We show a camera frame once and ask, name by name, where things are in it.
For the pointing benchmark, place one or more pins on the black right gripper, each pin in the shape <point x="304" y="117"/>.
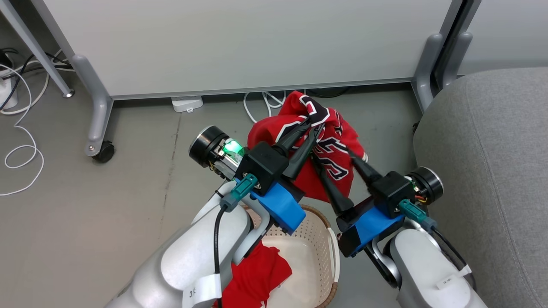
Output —
<point x="394" y="190"/>

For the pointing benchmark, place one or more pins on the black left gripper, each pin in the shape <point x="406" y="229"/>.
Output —
<point x="263" y="164"/>

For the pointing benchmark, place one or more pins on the red basketball jersey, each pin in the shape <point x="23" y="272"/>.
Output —
<point x="338" y="141"/>

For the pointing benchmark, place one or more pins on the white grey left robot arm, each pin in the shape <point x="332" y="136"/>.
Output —
<point x="188" y="256"/>

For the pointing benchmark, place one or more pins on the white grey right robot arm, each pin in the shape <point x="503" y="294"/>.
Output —
<point x="419" y="265"/>

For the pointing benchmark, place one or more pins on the cream perforated laundry basket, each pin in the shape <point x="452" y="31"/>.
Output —
<point x="308" y="256"/>

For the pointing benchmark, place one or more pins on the large white partition panel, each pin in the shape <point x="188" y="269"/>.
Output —
<point x="257" y="42"/>

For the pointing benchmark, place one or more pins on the white power adapter box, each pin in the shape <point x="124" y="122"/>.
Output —
<point x="187" y="104"/>

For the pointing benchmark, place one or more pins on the grey fabric sofa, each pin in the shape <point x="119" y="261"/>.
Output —
<point x="492" y="179"/>

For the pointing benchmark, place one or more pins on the black caster wheel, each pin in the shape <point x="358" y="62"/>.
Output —
<point x="105" y="152"/>

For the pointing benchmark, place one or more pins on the grey partition foot with caster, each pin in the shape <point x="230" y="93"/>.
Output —
<point x="99" y="111"/>

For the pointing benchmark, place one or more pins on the narrow white partition panel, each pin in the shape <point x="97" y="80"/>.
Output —
<point x="513" y="25"/>

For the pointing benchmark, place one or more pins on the grey metal table leg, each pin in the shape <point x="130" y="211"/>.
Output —
<point x="38" y="47"/>

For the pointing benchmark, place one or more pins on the white power strip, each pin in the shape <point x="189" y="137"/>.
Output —
<point x="7" y="94"/>

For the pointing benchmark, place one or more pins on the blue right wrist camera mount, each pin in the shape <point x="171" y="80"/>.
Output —
<point x="374" y="226"/>

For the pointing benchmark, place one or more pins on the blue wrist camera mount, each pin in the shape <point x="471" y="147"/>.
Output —
<point x="278" y="209"/>
<point x="374" y="226"/>

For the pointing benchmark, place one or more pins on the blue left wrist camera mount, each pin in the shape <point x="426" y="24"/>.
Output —
<point x="278" y="209"/>

